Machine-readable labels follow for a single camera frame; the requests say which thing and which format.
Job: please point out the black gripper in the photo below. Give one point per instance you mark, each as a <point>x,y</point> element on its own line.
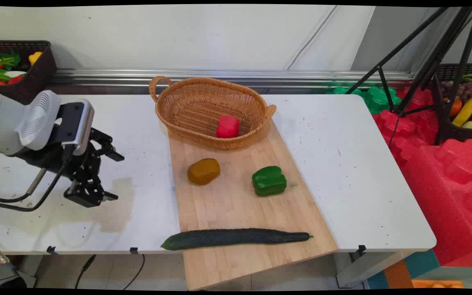
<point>81,166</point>

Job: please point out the long dark green cucumber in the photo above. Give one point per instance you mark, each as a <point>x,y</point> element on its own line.
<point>236,238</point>

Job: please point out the orange toy bell pepper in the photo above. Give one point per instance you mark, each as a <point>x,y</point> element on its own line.
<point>203,171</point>

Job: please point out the dark woven vegetable basket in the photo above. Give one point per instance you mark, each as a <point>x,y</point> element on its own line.
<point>39,78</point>

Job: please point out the red toy chili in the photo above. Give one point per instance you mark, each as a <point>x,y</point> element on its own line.
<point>15,80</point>

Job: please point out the white toy vegetable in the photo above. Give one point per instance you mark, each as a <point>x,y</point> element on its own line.
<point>14,74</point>

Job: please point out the small yellow toy pepper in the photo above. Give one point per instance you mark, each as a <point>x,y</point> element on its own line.
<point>35,57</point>

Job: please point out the red toy bell pepper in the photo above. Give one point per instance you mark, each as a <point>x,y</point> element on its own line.
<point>228,127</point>

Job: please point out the grey base equipment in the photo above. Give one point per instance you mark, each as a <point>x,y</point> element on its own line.
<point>8,282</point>

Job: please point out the green leafy toy vegetable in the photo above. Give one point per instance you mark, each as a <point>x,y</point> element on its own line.
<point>10,58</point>

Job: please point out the bamboo cutting board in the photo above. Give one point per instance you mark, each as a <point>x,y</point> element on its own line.
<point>240,205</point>

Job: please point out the green toy bell pepper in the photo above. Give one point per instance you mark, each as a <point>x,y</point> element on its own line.
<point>268,181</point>

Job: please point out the white table leg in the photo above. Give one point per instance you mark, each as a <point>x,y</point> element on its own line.
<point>367,268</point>

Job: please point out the green foam mat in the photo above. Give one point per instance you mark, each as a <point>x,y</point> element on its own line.
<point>377,99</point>

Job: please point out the teal and orange foam mat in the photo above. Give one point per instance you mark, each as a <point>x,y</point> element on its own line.
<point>408,270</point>

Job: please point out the large red foam mat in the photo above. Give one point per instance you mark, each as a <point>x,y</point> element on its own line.
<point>449,196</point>

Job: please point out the orange toy fruit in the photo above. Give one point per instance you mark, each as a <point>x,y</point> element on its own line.
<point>456,107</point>

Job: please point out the dark woven fruit basket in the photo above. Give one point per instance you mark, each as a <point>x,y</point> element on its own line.
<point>461,133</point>

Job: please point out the yellow toy banana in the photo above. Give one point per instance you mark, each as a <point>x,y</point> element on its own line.
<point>465,110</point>

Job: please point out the purple toy grapes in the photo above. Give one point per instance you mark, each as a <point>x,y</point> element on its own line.
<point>465,90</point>

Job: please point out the black silver wrist camera box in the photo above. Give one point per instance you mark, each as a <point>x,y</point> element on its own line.
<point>76,121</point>

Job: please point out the silver metal wall rail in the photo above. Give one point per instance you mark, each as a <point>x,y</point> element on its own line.
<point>219,76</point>

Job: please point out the black camera tripod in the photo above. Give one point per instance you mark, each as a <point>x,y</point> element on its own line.
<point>436,65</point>

